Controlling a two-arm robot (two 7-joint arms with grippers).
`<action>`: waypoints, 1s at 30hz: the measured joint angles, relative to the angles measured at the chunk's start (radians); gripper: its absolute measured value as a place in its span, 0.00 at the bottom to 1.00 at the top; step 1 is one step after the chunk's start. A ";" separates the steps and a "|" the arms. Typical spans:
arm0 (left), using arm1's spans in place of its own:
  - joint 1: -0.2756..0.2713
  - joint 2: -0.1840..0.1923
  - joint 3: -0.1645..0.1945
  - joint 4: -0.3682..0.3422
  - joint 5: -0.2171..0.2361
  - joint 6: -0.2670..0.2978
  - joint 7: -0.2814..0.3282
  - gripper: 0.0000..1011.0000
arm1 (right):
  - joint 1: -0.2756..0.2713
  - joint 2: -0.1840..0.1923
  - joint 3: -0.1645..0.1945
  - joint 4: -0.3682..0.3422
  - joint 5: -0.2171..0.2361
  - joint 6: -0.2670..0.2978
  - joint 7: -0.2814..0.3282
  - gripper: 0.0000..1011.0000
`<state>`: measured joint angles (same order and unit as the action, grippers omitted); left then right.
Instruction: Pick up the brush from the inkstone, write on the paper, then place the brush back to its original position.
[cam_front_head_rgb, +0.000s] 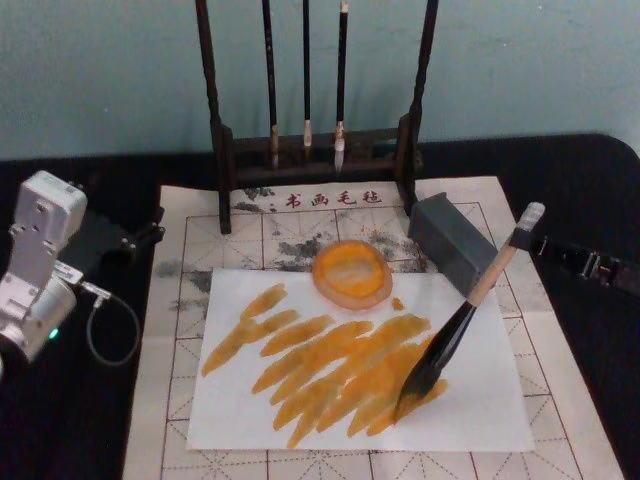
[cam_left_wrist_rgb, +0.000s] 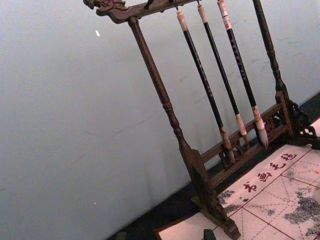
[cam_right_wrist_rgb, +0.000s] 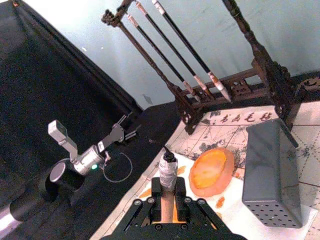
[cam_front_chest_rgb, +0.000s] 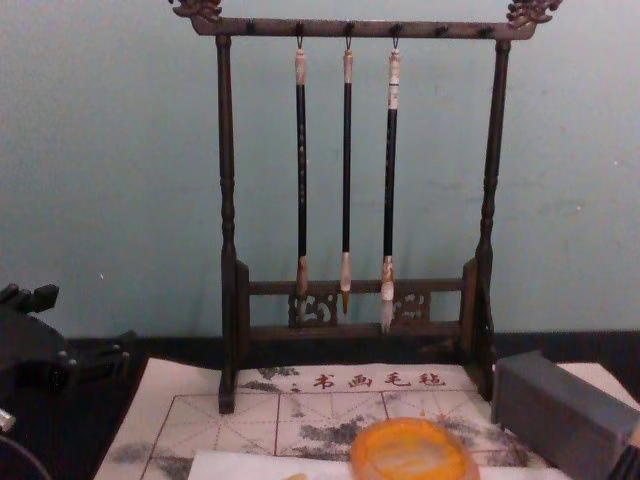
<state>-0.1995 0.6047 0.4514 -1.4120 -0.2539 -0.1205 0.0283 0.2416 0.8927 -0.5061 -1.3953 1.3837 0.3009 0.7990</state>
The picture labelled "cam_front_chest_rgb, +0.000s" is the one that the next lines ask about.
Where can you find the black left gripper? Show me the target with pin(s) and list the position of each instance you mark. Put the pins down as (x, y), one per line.
(30, 350)

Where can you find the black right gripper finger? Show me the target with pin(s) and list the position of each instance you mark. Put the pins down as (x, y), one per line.
(629, 462)

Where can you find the grey rectangular block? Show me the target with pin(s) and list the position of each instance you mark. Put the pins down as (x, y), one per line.
(560, 410)

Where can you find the black table cloth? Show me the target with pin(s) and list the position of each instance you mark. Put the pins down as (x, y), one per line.
(60, 440)

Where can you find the white printed felt mat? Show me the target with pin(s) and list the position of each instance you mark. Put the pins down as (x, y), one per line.
(225, 425)

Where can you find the dark wooden brush rack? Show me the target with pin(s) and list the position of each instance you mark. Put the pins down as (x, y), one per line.
(227, 200)

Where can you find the orange round dish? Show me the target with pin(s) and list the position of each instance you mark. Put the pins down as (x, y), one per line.
(410, 450)

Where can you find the white paper sheet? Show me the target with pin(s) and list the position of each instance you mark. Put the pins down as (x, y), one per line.
(270, 465)

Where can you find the black brush with brown tip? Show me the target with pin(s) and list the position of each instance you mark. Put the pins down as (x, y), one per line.
(301, 175)

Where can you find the thin black brush, amber tip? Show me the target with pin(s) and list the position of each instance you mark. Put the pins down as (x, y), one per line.
(346, 175)

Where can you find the black brush with white tip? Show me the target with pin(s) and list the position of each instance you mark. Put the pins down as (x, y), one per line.
(390, 175)

